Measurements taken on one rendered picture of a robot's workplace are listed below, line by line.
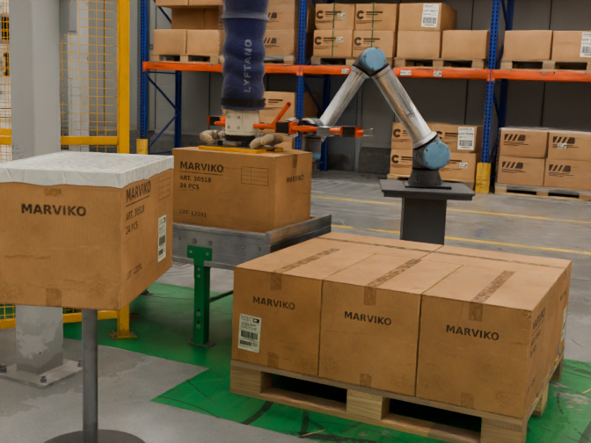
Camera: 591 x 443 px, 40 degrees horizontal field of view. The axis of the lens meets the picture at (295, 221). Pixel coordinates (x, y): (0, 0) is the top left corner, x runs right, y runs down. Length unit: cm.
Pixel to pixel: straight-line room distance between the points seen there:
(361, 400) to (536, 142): 790
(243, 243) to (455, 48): 760
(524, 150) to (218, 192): 724
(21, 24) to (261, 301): 147
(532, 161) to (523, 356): 796
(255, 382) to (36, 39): 165
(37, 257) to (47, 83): 125
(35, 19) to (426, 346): 200
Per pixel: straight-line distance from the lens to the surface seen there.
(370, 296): 307
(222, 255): 387
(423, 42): 1117
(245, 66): 404
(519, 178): 1085
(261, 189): 388
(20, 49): 351
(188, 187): 409
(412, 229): 454
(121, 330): 418
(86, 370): 278
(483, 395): 304
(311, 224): 411
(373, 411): 320
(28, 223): 242
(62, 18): 358
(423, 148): 435
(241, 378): 342
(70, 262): 239
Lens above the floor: 127
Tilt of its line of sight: 9 degrees down
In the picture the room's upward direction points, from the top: 2 degrees clockwise
